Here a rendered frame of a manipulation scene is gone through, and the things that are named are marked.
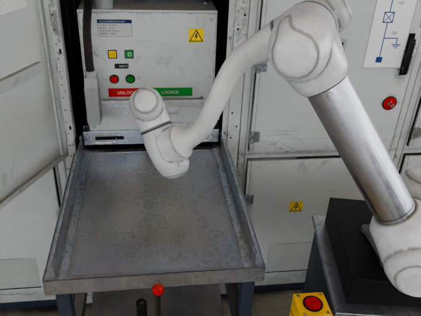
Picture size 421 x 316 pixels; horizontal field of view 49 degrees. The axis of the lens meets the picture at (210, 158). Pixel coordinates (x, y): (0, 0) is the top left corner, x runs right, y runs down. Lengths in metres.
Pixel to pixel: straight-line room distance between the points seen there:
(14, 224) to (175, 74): 0.93
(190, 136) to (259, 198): 0.77
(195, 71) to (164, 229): 0.64
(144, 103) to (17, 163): 0.57
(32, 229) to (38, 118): 0.56
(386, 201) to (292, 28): 0.47
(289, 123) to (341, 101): 0.85
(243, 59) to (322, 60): 0.33
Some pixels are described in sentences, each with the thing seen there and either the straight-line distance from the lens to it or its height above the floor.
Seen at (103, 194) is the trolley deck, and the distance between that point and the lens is 1.65.
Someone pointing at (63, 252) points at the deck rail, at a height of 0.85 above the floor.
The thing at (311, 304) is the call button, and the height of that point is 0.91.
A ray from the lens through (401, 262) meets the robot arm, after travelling 1.20.
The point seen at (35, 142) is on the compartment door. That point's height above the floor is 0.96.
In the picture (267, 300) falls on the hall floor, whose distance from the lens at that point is 2.45.
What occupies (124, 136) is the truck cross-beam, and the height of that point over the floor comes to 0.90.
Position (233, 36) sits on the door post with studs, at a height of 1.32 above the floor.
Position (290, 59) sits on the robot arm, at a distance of 0.97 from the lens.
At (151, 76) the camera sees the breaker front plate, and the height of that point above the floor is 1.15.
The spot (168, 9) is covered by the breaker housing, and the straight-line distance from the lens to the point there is 1.76.
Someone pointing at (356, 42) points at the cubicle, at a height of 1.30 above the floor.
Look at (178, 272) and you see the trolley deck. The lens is 1.35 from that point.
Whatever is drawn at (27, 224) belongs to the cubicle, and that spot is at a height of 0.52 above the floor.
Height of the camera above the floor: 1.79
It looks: 31 degrees down
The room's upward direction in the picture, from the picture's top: 3 degrees clockwise
